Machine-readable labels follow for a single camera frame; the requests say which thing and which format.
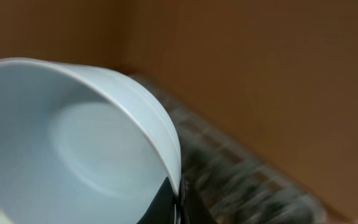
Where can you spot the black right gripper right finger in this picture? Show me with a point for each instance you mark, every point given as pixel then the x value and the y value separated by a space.
pixel 193 210

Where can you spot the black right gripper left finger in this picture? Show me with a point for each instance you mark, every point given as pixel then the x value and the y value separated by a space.
pixel 162 208

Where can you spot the grey dishwasher rack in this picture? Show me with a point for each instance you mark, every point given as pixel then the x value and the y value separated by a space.
pixel 237 188

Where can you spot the light blue bowl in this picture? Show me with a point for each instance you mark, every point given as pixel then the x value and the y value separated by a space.
pixel 81 144

